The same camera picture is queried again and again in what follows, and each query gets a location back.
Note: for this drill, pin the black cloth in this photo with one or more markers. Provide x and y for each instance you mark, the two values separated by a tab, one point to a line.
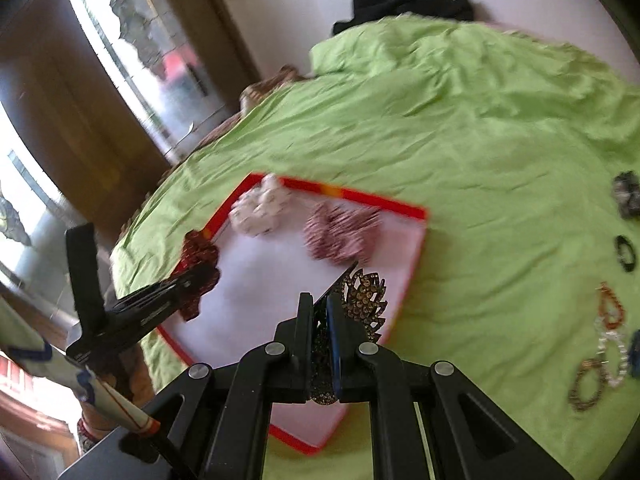
410	2

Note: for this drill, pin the gold ornate hair clip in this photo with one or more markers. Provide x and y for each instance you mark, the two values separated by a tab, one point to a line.
362	300

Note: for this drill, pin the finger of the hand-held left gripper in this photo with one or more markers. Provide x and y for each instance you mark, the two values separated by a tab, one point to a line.
160	300

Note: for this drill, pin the green bed sheet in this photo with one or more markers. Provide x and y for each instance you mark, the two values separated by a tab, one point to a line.
475	135

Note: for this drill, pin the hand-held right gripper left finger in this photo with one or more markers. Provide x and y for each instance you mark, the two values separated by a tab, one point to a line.
305	340

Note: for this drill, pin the maroon and white scrunchie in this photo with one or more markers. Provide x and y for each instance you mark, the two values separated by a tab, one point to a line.
340	232

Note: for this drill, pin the white stick with orange band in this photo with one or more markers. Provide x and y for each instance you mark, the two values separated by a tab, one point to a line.
65	375

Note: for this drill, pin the black sheer scrunchie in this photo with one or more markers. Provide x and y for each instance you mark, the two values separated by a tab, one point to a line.
627	197

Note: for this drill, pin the wooden door frame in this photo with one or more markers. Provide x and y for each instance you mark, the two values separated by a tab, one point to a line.
75	125

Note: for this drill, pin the glass window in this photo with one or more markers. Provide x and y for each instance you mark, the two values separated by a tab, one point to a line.
135	50

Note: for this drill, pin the white tray with red border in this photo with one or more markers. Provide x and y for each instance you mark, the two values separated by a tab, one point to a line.
260	285

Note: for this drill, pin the white patterned scrunchie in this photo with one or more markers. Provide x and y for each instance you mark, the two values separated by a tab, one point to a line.
257	210

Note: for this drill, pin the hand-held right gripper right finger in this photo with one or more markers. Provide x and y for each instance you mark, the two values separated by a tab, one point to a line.
334	345

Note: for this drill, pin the dark red scrunchie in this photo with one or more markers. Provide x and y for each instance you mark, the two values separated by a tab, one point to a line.
197	252

